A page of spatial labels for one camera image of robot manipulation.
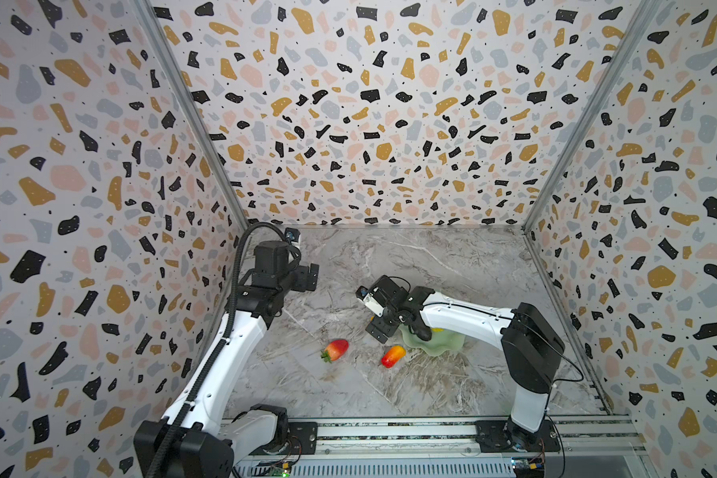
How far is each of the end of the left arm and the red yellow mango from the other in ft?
1.03

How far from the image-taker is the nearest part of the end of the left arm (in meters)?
0.70

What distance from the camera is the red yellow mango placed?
856 millimetres
